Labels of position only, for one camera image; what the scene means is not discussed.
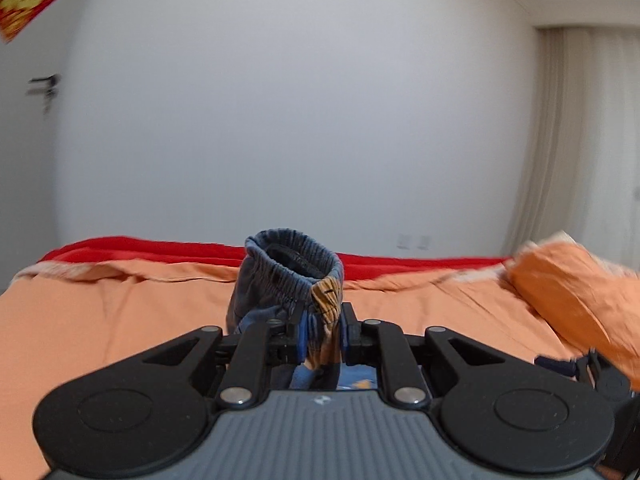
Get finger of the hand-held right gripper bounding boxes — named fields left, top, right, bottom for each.
left=534, top=354, right=579, bottom=377

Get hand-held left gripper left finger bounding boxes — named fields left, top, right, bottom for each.
left=125, top=302, right=307, bottom=408

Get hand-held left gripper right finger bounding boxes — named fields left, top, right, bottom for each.
left=340, top=302, right=521, bottom=408

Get blue pants with orange print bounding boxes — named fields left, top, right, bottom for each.
left=226, top=229, right=378, bottom=392

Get orange pillow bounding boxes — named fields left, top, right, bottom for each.
left=504, top=231, right=640, bottom=392

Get red blanket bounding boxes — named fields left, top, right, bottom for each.
left=37, top=235, right=512, bottom=282

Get orange bed sheet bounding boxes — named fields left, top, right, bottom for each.
left=0, top=257, right=640, bottom=480

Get cream curtain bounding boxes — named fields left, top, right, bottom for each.
left=501, top=26, right=640, bottom=263

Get white door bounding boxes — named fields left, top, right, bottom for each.
left=0, top=0, right=87, bottom=292

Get black door handle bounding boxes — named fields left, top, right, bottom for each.
left=27, top=74, right=62, bottom=99

